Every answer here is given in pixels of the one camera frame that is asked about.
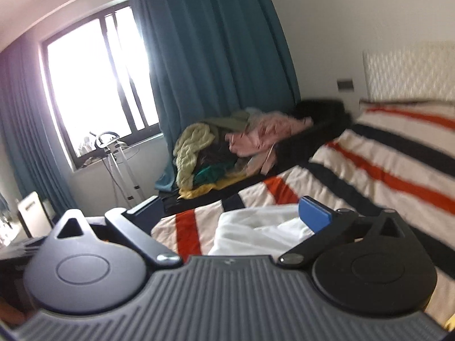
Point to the white quilted headboard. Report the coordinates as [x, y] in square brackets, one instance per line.
[408, 71]

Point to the yellow cloth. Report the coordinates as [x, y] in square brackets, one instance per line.
[199, 191]

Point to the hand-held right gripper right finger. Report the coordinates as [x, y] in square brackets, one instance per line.
[314, 215]

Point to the dark patterned garment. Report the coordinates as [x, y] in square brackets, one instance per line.
[218, 156]

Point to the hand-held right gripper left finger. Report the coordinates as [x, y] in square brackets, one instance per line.
[145, 207]

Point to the garment steamer stand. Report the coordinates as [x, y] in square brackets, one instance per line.
[106, 140]

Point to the striped blanket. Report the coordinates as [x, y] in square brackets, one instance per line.
[391, 156]

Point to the blue curtain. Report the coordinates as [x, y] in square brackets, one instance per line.
[21, 120]
[213, 42]

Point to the white and black chair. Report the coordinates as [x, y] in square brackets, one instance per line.
[33, 213]

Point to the pale green knit blanket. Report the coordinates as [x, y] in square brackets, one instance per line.
[192, 149]

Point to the olive garment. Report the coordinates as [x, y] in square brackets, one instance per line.
[238, 117]

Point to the white zip sweatshirt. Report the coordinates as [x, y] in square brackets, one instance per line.
[256, 231]

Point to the black armchair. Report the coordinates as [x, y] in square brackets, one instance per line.
[320, 128]

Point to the grey wall switch panel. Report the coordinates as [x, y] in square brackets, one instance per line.
[345, 84]

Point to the window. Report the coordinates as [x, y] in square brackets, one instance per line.
[89, 78]

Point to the pink garment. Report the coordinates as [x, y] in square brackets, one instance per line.
[266, 131]

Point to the teal garment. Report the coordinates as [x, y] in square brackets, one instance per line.
[211, 174]

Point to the light blue cloth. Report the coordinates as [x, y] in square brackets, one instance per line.
[165, 184]

